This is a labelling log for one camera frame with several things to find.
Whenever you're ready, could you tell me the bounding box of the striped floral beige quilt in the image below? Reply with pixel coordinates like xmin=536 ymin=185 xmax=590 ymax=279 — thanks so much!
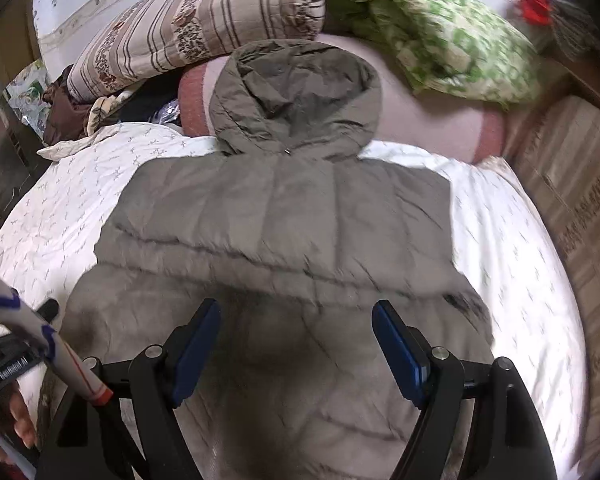
xmin=67 ymin=0 xmax=325 ymax=103

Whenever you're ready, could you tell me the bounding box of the white blue-marked cable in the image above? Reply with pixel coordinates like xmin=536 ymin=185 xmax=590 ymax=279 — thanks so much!
xmin=0 ymin=257 xmax=114 ymax=406

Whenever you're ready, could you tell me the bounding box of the dark maroon cloth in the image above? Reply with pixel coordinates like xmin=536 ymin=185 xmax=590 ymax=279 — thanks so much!
xmin=43 ymin=65 xmax=91 ymax=146

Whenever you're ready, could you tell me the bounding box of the green white patterned blanket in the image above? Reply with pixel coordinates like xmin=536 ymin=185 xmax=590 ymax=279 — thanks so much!
xmin=327 ymin=0 xmax=540 ymax=106

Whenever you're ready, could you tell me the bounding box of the olive hooded puffer jacket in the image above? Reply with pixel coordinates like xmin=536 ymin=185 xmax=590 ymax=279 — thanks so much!
xmin=60 ymin=40 xmax=492 ymax=479

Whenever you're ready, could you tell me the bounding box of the cream leaf-print cloth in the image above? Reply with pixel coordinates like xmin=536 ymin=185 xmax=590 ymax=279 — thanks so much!
xmin=85 ymin=84 xmax=140 ymax=136

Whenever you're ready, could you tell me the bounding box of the person's left hand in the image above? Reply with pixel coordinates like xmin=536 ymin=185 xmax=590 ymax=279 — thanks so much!
xmin=0 ymin=382 xmax=36 ymax=466

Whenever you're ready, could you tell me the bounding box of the floral patterned bag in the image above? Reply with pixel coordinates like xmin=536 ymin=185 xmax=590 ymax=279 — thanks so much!
xmin=5 ymin=58 xmax=50 ymax=138

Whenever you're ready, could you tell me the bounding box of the grey knitted item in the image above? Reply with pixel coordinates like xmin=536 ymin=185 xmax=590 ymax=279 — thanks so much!
xmin=550 ymin=0 xmax=600 ymax=61

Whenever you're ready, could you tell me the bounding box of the pink pillow with red ends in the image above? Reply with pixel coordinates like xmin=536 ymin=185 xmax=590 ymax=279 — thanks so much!
xmin=178 ymin=34 xmax=505 ymax=164

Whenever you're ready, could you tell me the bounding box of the purple shiny plastic bag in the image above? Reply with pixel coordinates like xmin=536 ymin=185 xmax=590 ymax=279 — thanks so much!
xmin=149 ymin=99 xmax=181 ymax=127

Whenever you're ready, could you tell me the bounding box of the white leaf-print bed sheet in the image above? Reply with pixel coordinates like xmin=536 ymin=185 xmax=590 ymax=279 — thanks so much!
xmin=0 ymin=122 xmax=588 ymax=478

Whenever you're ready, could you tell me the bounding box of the red object on box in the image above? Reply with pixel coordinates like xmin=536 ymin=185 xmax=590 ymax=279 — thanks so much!
xmin=518 ymin=0 xmax=553 ymax=26

